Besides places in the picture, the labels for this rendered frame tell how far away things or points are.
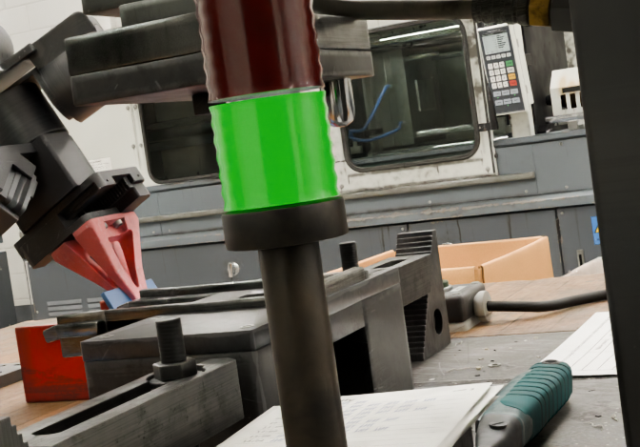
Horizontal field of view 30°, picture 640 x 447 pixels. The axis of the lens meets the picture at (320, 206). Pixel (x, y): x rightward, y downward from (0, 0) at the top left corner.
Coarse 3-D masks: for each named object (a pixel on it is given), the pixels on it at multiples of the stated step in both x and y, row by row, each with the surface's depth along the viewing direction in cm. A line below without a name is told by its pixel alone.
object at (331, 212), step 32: (224, 224) 38; (256, 224) 37; (288, 224) 37; (320, 224) 37; (288, 256) 38; (320, 256) 38; (288, 288) 38; (320, 288) 38; (288, 320) 38; (320, 320) 38; (288, 352) 38; (320, 352) 38; (288, 384) 38; (320, 384) 38; (288, 416) 38; (320, 416) 38
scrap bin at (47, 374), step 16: (16, 336) 93; (32, 336) 92; (32, 352) 92; (48, 352) 92; (32, 368) 92; (48, 368) 92; (64, 368) 91; (80, 368) 91; (32, 384) 93; (48, 384) 92; (64, 384) 91; (80, 384) 91; (32, 400) 93; (48, 400) 92; (64, 400) 92
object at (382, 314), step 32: (352, 320) 68; (384, 320) 72; (256, 352) 57; (352, 352) 70; (384, 352) 71; (96, 384) 61; (256, 384) 57; (352, 384) 70; (384, 384) 71; (256, 416) 57
